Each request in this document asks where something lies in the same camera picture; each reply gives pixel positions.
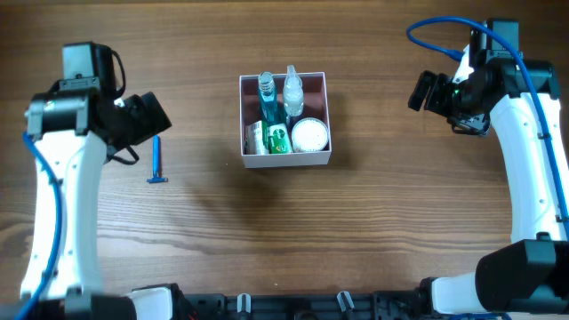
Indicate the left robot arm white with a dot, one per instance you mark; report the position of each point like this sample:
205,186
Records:
71,134

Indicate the cotton buds round container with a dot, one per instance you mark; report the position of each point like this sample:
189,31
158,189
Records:
309,135

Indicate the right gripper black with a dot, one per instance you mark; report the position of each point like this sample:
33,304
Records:
420,91

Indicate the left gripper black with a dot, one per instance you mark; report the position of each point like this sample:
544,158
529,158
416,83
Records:
156,116

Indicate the white cardboard box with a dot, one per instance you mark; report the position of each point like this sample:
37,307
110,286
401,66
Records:
316,105

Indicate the green white small carton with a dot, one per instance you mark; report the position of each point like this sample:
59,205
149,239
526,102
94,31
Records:
279,140

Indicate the clear purple soap bottle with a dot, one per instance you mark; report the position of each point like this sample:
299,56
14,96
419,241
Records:
293,94

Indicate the black mounting rail base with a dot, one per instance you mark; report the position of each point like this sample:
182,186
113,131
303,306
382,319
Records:
382,305

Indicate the blue disposable razor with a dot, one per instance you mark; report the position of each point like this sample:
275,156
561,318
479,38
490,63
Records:
156,163

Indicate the teal liquid bottle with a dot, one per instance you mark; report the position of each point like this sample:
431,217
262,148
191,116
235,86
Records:
271,112

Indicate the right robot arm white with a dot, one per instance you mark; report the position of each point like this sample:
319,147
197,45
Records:
521,102

